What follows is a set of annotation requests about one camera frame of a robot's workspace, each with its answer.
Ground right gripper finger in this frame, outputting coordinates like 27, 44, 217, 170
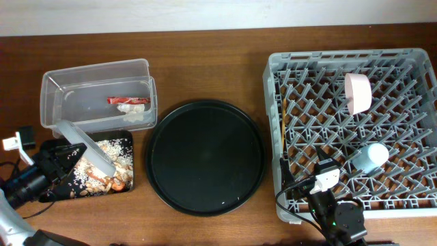
316, 147, 340, 167
279, 157, 294, 187

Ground grey plate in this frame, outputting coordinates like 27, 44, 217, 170
54, 119, 117, 178

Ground rice and peanut leftovers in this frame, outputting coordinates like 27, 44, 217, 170
68, 138, 134, 199

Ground blue cup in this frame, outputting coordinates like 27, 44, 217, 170
352, 143, 389, 174

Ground orange carrot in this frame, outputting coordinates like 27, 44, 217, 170
85, 171, 126, 191

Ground wooden chopstick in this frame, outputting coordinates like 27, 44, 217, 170
281, 98, 287, 155

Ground red snack wrapper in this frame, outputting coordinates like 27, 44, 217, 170
107, 97, 151, 105

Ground white tissue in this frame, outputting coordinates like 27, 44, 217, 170
117, 104, 145, 122

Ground pink bowl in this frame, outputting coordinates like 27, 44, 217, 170
345, 73, 372, 115

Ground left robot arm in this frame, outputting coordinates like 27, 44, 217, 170
1, 143, 87, 246

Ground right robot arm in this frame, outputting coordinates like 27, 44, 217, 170
275, 147, 367, 246

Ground grey dishwasher rack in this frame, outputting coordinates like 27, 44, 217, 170
263, 49, 436, 219

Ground black rectangular tray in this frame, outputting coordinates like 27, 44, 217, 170
62, 131, 133, 184

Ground clear plastic bin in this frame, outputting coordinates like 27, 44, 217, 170
40, 59, 158, 137

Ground round black tray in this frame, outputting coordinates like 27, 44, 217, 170
145, 100, 267, 217

